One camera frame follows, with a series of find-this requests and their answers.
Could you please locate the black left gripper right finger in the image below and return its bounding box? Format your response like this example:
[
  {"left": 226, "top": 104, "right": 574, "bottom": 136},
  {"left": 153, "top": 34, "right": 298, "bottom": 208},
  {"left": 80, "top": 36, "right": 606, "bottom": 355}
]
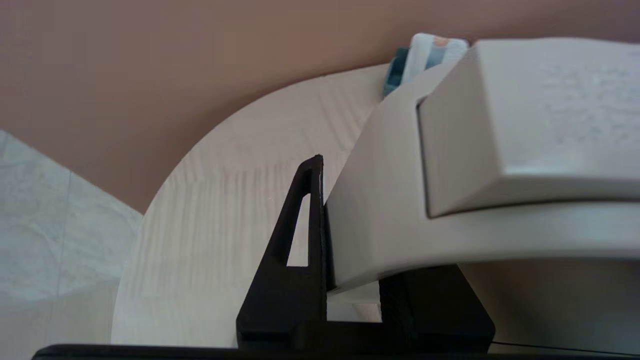
[{"left": 377, "top": 264, "right": 496, "bottom": 348}]

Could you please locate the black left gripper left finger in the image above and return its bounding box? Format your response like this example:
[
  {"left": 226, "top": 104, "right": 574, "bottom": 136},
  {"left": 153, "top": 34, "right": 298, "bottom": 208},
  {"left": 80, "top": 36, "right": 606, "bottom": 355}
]
[{"left": 236, "top": 154, "right": 335, "bottom": 350}]

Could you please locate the white electric kettle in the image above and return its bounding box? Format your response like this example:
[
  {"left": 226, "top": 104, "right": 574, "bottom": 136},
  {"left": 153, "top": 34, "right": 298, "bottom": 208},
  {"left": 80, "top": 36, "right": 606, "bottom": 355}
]
[{"left": 322, "top": 37, "right": 640, "bottom": 357}]

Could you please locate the teal sachet holder tray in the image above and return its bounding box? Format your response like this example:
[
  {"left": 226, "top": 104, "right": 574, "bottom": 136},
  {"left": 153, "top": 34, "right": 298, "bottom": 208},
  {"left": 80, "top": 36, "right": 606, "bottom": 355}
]
[{"left": 382, "top": 47, "right": 412, "bottom": 99}]

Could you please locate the white blue card holder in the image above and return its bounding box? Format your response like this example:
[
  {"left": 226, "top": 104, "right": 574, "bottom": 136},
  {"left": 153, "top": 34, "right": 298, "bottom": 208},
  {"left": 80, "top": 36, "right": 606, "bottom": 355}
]
[{"left": 402, "top": 32, "right": 438, "bottom": 86}]

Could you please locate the white tea sachet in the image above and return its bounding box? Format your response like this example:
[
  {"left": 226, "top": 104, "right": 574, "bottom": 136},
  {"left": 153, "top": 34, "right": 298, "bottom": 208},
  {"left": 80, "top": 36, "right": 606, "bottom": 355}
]
[{"left": 432, "top": 36, "right": 471, "bottom": 68}]

